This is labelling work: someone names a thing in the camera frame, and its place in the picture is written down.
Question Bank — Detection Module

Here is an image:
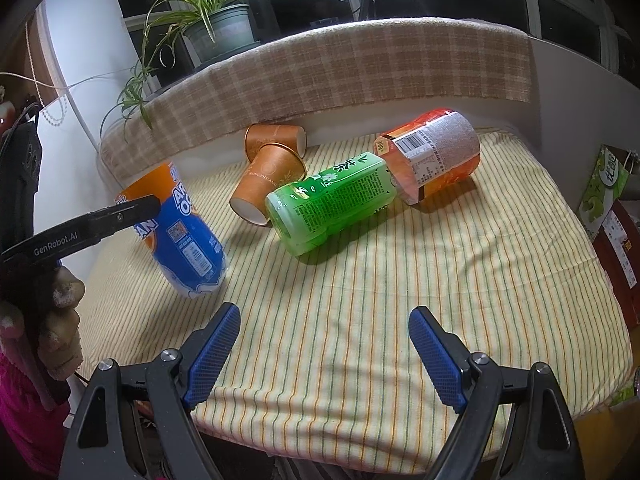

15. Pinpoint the white window frame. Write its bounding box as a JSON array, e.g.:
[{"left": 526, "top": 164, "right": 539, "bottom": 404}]
[{"left": 122, "top": 0, "right": 640, "bottom": 76}]

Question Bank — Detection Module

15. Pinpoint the brown paper cup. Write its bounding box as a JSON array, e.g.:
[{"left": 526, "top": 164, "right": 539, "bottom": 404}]
[
  {"left": 244, "top": 123, "right": 307, "bottom": 163},
  {"left": 229, "top": 143, "right": 307, "bottom": 226}
]

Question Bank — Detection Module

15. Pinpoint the beige plaid cloth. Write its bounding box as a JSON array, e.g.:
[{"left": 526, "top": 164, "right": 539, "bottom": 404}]
[{"left": 100, "top": 19, "right": 533, "bottom": 171}]

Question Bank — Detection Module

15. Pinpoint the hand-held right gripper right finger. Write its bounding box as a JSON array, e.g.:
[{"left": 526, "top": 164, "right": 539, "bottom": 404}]
[{"left": 408, "top": 306, "right": 586, "bottom": 480}]

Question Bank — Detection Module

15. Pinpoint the orange drink bottle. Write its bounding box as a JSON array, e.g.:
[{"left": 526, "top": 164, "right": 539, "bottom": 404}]
[{"left": 374, "top": 107, "right": 482, "bottom": 206}]

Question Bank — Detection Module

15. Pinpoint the person's left hand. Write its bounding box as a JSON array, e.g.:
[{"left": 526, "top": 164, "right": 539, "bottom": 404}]
[{"left": 0, "top": 265, "right": 85, "bottom": 380}]

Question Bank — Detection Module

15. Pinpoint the dark red cardboard box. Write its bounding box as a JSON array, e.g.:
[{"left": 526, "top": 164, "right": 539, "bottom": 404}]
[{"left": 592, "top": 199, "right": 640, "bottom": 326}]

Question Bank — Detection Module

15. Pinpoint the green printed carton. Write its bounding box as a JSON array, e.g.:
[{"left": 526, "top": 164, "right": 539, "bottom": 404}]
[{"left": 579, "top": 144, "right": 630, "bottom": 241}]

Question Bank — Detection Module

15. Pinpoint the green tea bottle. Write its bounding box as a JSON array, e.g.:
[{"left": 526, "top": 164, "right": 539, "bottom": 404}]
[{"left": 264, "top": 152, "right": 398, "bottom": 257}]

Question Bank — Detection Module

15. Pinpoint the yellow striped cloth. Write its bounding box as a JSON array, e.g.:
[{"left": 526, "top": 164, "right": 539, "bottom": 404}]
[{"left": 80, "top": 127, "right": 635, "bottom": 471}]

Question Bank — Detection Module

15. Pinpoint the white upholstered backrest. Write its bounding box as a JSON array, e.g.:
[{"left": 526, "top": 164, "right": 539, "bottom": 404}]
[{"left": 97, "top": 35, "right": 640, "bottom": 221}]

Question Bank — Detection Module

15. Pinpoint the potted spider plant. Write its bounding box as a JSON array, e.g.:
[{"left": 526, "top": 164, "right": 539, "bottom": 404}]
[{"left": 100, "top": 0, "right": 303, "bottom": 138}]

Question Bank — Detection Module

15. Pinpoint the person's left forearm pink sleeve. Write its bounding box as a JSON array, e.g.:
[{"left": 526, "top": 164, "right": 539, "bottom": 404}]
[{"left": 0, "top": 347, "right": 72, "bottom": 480}]

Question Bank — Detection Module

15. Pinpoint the white bead cord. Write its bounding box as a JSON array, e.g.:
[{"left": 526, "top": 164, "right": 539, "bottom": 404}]
[{"left": 24, "top": 25, "right": 69, "bottom": 125}]

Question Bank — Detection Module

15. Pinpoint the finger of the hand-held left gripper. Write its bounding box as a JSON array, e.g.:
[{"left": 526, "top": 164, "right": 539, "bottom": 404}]
[{"left": 10, "top": 195, "right": 162, "bottom": 270}]

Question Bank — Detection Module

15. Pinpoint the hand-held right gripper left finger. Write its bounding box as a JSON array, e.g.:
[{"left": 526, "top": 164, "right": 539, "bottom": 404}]
[{"left": 59, "top": 302, "right": 242, "bottom": 480}]

